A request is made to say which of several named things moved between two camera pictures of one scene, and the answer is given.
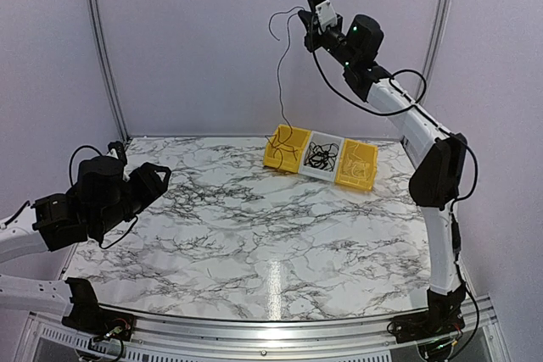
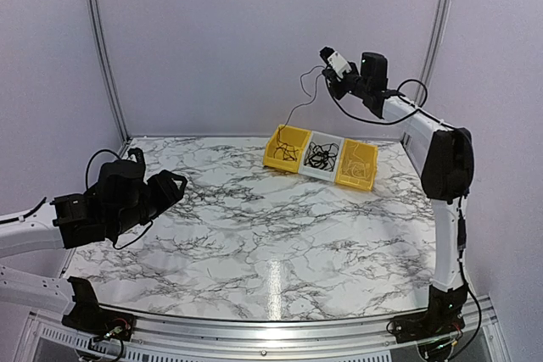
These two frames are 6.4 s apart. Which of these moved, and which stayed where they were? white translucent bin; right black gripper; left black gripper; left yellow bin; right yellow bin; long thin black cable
Moved: left black gripper; long thin black cable; right black gripper
Stayed: white translucent bin; left yellow bin; right yellow bin
